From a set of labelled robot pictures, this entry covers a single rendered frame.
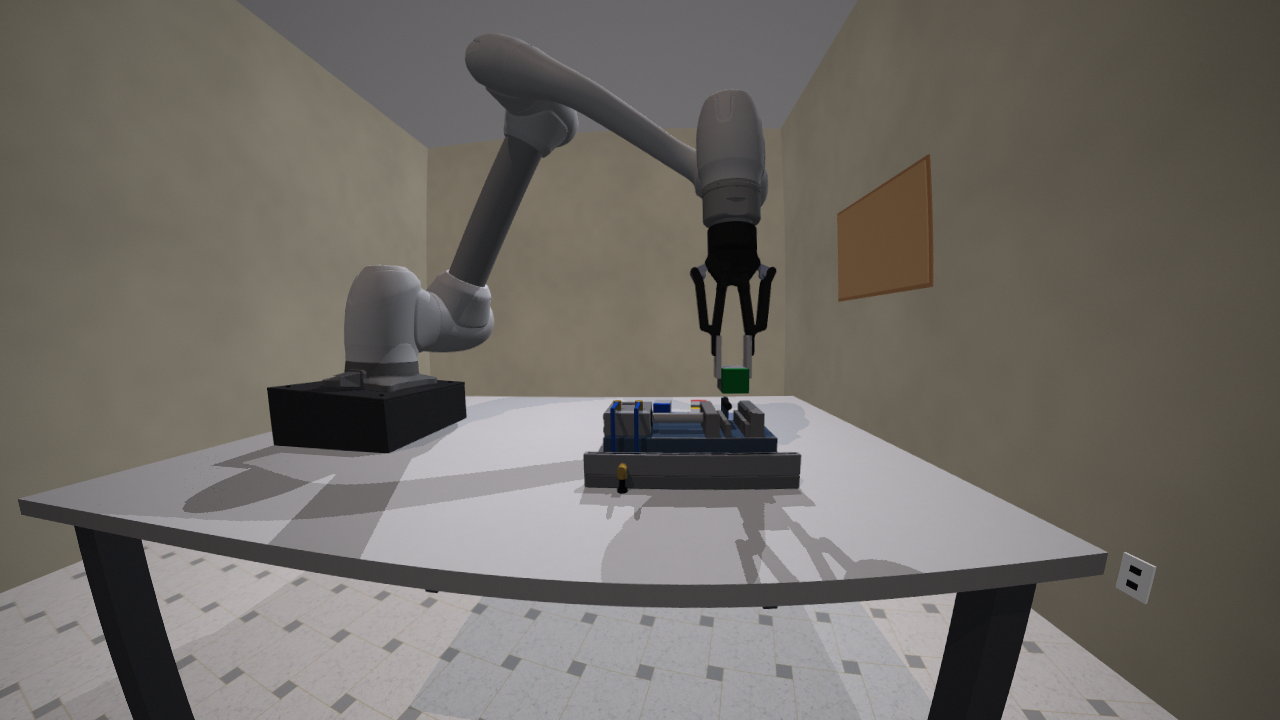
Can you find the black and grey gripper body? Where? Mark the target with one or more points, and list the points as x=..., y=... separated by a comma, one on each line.
x=732, y=241

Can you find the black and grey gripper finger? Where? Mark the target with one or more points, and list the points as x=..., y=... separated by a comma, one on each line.
x=698, y=274
x=766, y=274

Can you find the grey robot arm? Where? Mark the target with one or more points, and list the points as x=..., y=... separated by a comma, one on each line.
x=389, y=319

